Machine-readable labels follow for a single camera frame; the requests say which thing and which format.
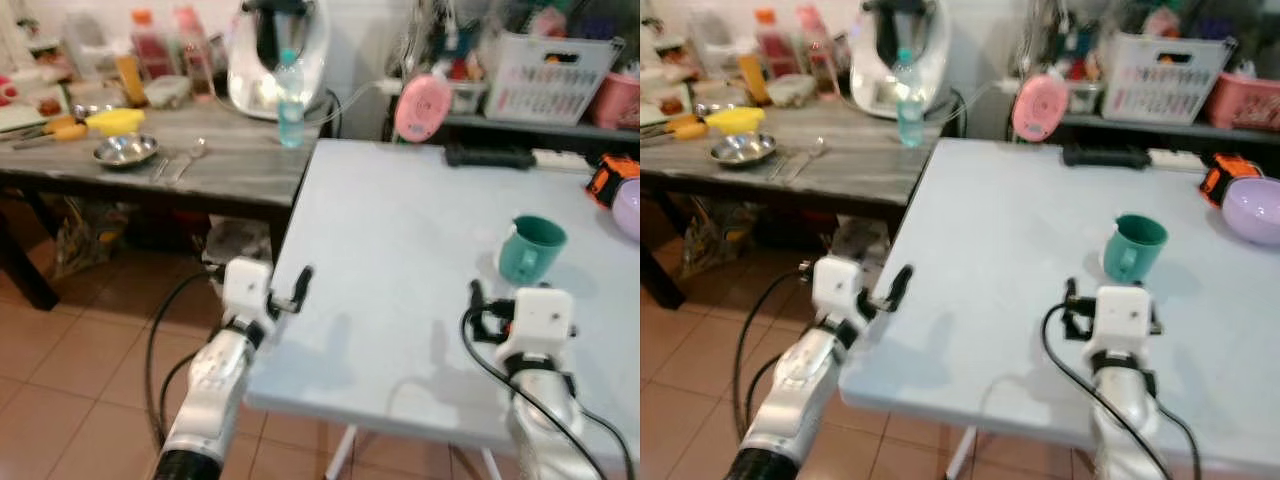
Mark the teal plastic cup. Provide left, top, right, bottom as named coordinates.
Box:
left=1103, top=213, right=1169, bottom=284
left=497, top=215, right=569, bottom=286

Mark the white plastic bin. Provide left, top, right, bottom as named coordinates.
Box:
left=832, top=215, right=891, bottom=269
left=203, top=215, right=273, bottom=271

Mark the white folding table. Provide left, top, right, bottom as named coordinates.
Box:
left=838, top=138, right=1280, bottom=480
left=244, top=138, right=641, bottom=480

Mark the long black bar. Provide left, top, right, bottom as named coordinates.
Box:
left=1062, top=144, right=1151, bottom=170
left=444, top=144, right=538, bottom=170

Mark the dark wooden grey-topped table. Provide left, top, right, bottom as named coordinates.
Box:
left=0, top=95, right=341, bottom=311
left=640, top=95, right=961, bottom=311

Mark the steel spoon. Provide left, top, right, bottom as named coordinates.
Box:
left=786, top=137, right=829, bottom=185
left=168, top=137, right=210, bottom=185

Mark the white power strip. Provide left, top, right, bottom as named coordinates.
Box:
left=1148, top=148, right=1216, bottom=173
left=533, top=148, right=604, bottom=173

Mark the clear plastic water bottle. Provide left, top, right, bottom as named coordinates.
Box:
left=896, top=48, right=926, bottom=150
left=276, top=48, right=307, bottom=150

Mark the patterned shopping bag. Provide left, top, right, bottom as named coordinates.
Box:
left=52, top=195, right=131, bottom=281
left=682, top=195, right=751, bottom=281

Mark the purple plastic bowl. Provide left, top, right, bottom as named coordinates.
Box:
left=1222, top=177, right=1280, bottom=247
left=610, top=178, right=641, bottom=242

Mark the orange and black device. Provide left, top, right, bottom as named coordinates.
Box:
left=585, top=154, right=641, bottom=210
left=1200, top=153, right=1263, bottom=209

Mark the pink round container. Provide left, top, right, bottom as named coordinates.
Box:
left=393, top=71, right=454, bottom=144
left=1011, top=71, right=1070, bottom=143

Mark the stainless steel bowl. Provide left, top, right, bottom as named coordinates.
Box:
left=92, top=133, right=162, bottom=169
left=708, top=133, right=779, bottom=168

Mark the white kitchen cooking machine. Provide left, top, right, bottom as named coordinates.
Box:
left=848, top=0, right=951, bottom=121
left=227, top=0, right=333, bottom=122

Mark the clear plastic food container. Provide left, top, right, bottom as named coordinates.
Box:
left=768, top=75, right=816, bottom=108
left=145, top=75, right=193, bottom=109

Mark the white plastic basket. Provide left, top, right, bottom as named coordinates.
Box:
left=484, top=32, right=627, bottom=127
left=1100, top=32, right=1236, bottom=127

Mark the yellow plastic bowl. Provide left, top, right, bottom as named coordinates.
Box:
left=704, top=106, right=767, bottom=137
left=84, top=107, right=147, bottom=138

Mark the pink plastic basket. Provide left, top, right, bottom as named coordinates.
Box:
left=1203, top=72, right=1280, bottom=133
left=589, top=72, right=641, bottom=131

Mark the pink capped clear bottle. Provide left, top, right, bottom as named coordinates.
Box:
left=172, top=5, right=216, bottom=99
left=795, top=5, right=836, bottom=99

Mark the yellow sauce bottle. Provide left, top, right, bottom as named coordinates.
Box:
left=116, top=55, right=148, bottom=106
left=738, top=55, right=769, bottom=106

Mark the orange capped bottle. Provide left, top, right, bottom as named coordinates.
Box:
left=130, top=8, right=171, bottom=81
left=752, top=8, right=791, bottom=81

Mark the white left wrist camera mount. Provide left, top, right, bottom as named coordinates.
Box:
left=811, top=256, right=867, bottom=323
left=221, top=257, right=275, bottom=323

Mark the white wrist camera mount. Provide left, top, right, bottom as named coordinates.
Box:
left=495, top=287, right=578, bottom=367
left=221, top=257, right=275, bottom=323
left=1085, top=286, right=1161, bottom=363
left=811, top=256, right=867, bottom=323

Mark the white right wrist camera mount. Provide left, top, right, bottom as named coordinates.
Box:
left=1085, top=286, right=1161, bottom=363
left=495, top=287, right=578, bottom=367

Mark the orange handled knife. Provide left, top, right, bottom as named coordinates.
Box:
left=12, top=120, right=90, bottom=151
left=642, top=118, right=709, bottom=147

